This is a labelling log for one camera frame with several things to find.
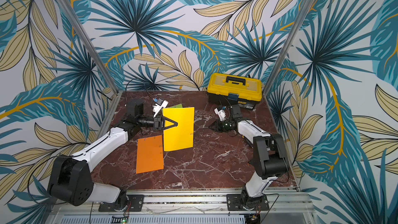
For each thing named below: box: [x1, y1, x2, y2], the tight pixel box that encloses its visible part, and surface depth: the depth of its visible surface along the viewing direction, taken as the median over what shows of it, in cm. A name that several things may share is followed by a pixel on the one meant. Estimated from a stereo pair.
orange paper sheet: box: [135, 134, 165, 174], surface depth 91 cm
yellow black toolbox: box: [206, 72, 263, 110], surface depth 103 cm
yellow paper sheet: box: [162, 106, 195, 152], surface depth 73 cm
